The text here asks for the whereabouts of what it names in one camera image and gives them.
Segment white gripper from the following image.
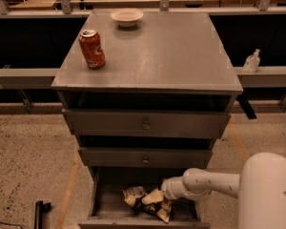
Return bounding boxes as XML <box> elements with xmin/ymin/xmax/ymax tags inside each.
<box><xmin>142</xmin><ymin>177</ymin><xmax>188</xmax><ymax>205</ymax></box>

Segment brown chip bag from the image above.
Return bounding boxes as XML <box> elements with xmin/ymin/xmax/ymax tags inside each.
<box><xmin>123</xmin><ymin>186</ymin><xmax>173</xmax><ymax>223</ymax></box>

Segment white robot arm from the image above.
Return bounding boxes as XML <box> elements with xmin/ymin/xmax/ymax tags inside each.
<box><xmin>142</xmin><ymin>153</ymin><xmax>286</xmax><ymax>229</ymax></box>

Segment grey open bottom drawer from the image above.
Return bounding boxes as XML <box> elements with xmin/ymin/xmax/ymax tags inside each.
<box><xmin>78</xmin><ymin>167</ymin><xmax>211</xmax><ymax>229</ymax></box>

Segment grey middle drawer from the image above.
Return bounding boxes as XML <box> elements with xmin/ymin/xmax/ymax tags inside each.
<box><xmin>79</xmin><ymin>147</ymin><xmax>212</xmax><ymax>169</ymax></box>

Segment grey wooden drawer cabinet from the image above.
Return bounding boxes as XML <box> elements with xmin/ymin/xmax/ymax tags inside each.
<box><xmin>51</xmin><ymin>10</ymin><xmax>244</xmax><ymax>229</ymax></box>

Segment black floor stand foot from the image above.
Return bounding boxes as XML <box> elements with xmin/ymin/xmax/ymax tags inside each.
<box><xmin>34</xmin><ymin>200</ymin><xmax>51</xmax><ymax>229</ymax></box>

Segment red soda can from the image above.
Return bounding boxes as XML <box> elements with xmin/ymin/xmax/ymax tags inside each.
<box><xmin>79</xmin><ymin>30</ymin><xmax>106</xmax><ymax>69</ymax></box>

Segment white bowl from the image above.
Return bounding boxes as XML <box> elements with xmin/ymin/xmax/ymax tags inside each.
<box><xmin>111</xmin><ymin>9</ymin><xmax>144</xmax><ymax>28</ymax></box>

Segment black floor cable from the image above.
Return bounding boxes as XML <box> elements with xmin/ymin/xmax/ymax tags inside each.
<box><xmin>0</xmin><ymin>212</ymin><xmax>25</xmax><ymax>229</ymax></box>

